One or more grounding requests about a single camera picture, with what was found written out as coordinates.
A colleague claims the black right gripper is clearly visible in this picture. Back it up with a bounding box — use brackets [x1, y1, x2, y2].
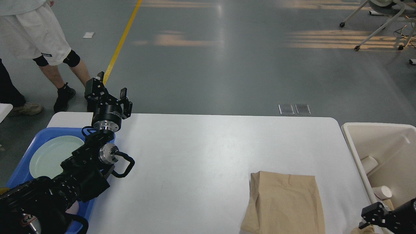
[358, 198, 416, 234]

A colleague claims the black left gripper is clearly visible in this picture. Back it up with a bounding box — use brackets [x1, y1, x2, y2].
[84, 71, 133, 132]

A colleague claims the brown paper scrap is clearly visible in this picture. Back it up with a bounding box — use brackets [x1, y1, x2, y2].
[350, 225, 375, 234]

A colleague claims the white paper cup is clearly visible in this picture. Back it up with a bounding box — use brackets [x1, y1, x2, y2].
[360, 156, 379, 175]

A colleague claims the green plate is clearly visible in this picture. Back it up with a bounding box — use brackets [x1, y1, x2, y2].
[29, 135, 84, 179]

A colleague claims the brown paper bag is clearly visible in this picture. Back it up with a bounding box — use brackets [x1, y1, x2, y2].
[240, 171, 326, 234]

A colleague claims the pink mug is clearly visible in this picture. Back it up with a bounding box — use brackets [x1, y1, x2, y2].
[65, 201, 79, 215]

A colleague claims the dark teal mug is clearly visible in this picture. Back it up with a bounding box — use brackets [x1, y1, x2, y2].
[0, 188, 10, 195]

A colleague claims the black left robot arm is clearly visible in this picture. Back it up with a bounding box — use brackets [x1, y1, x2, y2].
[1, 71, 135, 234]

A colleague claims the brown cardboard in bin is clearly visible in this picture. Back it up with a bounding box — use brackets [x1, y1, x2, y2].
[383, 199, 394, 211]

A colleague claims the small paper cup in bin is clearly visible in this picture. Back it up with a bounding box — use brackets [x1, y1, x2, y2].
[372, 186, 393, 200]

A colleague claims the beige plastic bin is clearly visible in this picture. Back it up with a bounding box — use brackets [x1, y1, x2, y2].
[342, 123, 416, 208]

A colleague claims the person at left edge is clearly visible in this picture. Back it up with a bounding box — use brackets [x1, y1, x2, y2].
[0, 59, 43, 116]

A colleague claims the white side table corner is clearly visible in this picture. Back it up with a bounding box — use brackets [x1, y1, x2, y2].
[0, 103, 13, 123]

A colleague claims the person in white shirt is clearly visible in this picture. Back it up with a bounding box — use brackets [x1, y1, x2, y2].
[0, 0, 90, 113]

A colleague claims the right floor metal plate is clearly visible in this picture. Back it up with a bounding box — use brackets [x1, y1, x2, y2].
[295, 104, 311, 115]

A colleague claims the floor metal plate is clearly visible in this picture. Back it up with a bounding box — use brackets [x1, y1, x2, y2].
[295, 104, 311, 115]
[278, 104, 295, 115]

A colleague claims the left floor metal plate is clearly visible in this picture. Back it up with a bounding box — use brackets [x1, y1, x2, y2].
[278, 104, 295, 115]

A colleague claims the white chair frame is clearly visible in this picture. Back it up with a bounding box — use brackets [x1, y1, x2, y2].
[339, 0, 416, 51]

